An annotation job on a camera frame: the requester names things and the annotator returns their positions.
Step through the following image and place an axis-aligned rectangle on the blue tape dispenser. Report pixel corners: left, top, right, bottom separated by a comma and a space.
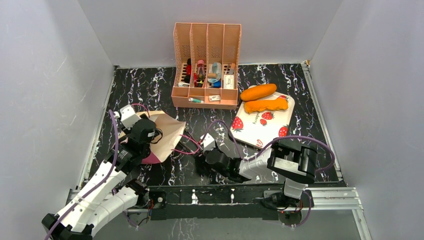
207, 62, 222, 89

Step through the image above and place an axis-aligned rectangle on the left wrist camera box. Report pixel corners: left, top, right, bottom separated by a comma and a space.
113, 104, 141, 130

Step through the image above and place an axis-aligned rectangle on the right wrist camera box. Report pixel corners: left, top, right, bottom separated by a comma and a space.
199, 133, 216, 153

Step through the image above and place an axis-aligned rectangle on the white label box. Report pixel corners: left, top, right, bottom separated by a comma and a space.
223, 74, 235, 89

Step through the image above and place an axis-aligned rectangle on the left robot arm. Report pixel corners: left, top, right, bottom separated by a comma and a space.
41, 115, 158, 240

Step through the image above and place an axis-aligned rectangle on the fake orange bread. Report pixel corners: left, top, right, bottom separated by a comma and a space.
244, 98, 289, 114

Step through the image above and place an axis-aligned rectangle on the green marker pen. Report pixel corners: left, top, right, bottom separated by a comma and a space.
188, 97, 205, 104

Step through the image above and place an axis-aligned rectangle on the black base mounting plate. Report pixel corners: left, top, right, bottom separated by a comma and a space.
125, 183, 307, 222

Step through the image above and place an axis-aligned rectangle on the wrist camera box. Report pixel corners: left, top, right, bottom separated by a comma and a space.
113, 104, 141, 130
199, 133, 216, 153

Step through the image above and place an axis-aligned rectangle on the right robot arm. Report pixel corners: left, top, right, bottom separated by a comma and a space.
194, 139, 318, 207

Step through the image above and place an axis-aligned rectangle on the aluminium frame rail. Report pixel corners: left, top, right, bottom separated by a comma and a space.
59, 187, 372, 240

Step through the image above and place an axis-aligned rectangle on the paper cake bag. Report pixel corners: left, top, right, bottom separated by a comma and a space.
119, 111, 201, 164

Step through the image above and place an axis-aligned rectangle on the strawberry print tray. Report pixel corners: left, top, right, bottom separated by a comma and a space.
230, 92, 296, 149

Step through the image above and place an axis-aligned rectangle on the pink capped tube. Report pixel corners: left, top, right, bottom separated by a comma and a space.
195, 60, 206, 88

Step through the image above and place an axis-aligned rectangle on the smooth orange bread loaf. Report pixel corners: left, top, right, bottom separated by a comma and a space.
240, 83, 277, 102

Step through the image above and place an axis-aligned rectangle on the small white card box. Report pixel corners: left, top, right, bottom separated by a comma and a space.
208, 95, 221, 102

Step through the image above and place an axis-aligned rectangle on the orange plastic file organizer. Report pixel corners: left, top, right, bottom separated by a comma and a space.
171, 22, 242, 110

